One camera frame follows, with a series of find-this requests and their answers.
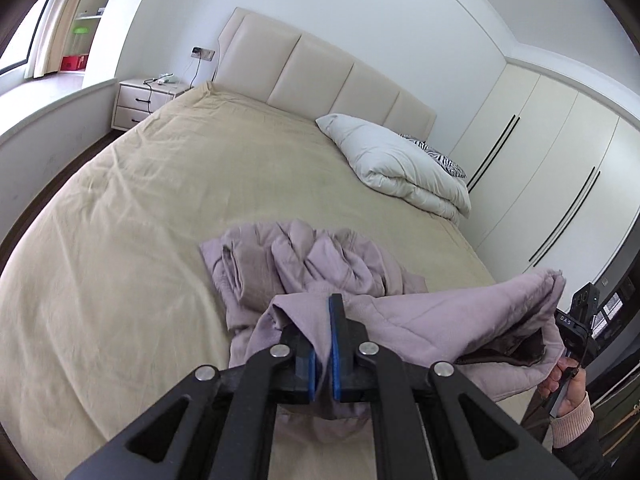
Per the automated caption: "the zebra print pillow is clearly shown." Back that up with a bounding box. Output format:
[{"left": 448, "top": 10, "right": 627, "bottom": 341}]
[{"left": 400, "top": 133, "right": 467, "bottom": 180}]

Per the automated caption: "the bed with beige sheet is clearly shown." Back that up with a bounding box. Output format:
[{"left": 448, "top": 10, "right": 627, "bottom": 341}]
[{"left": 0, "top": 81, "right": 501, "bottom": 480}]

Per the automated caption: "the white built-in shelf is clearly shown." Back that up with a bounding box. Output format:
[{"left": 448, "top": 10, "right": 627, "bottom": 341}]
[{"left": 60, "top": 0, "right": 132, "bottom": 74}]

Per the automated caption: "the black charger cable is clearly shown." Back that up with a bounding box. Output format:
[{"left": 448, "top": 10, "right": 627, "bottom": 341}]
[{"left": 144, "top": 55, "right": 202, "bottom": 111}]

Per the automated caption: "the white window ledge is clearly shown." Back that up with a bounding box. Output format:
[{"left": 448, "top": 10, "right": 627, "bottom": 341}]
[{"left": 0, "top": 72, "right": 120, "bottom": 243}]

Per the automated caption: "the cream wardrobe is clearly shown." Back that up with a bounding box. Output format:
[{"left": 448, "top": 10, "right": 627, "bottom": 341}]
[{"left": 446, "top": 57, "right": 640, "bottom": 301}]

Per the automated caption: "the person's right hand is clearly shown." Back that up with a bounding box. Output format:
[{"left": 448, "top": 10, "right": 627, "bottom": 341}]
[{"left": 537, "top": 355, "right": 590, "bottom": 417}]

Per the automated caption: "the mauve hooded puffer coat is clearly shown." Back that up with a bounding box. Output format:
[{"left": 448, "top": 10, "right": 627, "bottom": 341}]
[{"left": 200, "top": 219, "right": 568, "bottom": 421}]

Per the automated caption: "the folded white duvet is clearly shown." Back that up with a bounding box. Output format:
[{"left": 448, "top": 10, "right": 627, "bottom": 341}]
[{"left": 316, "top": 113, "right": 472, "bottom": 224}]

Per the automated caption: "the beige curtain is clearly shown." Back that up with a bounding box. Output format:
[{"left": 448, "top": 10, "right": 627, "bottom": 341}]
[{"left": 32, "top": 0, "right": 108, "bottom": 80}]

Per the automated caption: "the white nightstand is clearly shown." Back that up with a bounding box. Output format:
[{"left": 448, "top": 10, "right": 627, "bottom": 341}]
[{"left": 112, "top": 76, "right": 194, "bottom": 132}]

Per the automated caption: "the black framed window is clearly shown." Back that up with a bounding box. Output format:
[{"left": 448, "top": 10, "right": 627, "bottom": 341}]
[{"left": 0, "top": 0, "right": 55, "bottom": 75}]

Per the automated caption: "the person's right forearm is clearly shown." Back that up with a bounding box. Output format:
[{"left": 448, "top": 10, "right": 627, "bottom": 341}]
[{"left": 550, "top": 391, "right": 618, "bottom": 480}]

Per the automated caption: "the cream padded headboard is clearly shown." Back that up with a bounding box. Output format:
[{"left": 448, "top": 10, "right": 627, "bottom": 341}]
[{"left": 214, "top": 7, "right": 437, "bottom": 142}]

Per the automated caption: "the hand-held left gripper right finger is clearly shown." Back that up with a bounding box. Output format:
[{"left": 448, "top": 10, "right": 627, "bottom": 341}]
[{"left": 328, "top": 293, "right": 576, "bottom": 480}]

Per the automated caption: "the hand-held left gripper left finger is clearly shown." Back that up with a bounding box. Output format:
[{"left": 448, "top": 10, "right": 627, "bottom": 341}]
[{"left": 65, "top": 327, "right": 321, "bottom": 480}]

